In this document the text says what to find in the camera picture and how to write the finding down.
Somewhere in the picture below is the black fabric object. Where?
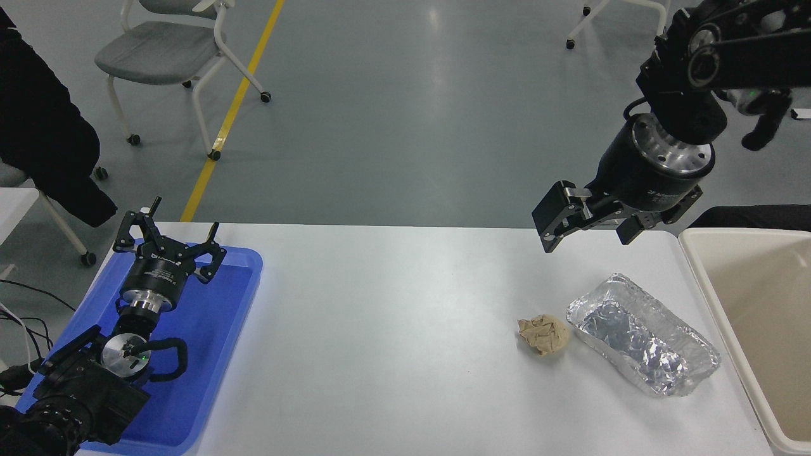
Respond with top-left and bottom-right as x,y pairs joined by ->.
687,204 -> 811,230

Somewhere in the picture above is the silver foil tray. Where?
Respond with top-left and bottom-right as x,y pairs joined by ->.
566,273 -> 722,398

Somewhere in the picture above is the thin black cable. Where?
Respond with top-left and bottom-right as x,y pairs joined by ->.
0,279 -> 77,312

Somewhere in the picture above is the large pale bin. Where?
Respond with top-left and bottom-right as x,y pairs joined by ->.
678,228 -> 811,456

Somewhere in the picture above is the blue plastic tray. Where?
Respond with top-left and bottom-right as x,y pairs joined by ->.
16,246 -> 264,456

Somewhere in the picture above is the crumpled tan paper ball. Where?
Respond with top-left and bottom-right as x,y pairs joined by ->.
517,313 -> 571,359

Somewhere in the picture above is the small white table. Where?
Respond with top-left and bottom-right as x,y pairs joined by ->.
0,187 -> 40,279

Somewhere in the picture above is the white leg wheeled chair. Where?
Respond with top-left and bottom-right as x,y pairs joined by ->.
0,161 -> 110,267

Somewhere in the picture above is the grey seat wheeled chair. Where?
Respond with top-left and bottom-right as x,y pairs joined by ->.
95,0 -> 272,162

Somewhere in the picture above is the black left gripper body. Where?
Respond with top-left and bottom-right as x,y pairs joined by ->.
122,243 -> 197,298

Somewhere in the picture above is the white frame wheeled chair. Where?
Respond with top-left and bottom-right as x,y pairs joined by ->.
566,0 -> 672,50

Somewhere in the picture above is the thin white cable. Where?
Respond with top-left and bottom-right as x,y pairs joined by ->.
0,301 -> 37,376

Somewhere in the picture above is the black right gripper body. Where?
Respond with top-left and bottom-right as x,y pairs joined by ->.
586,120 -> 709,213

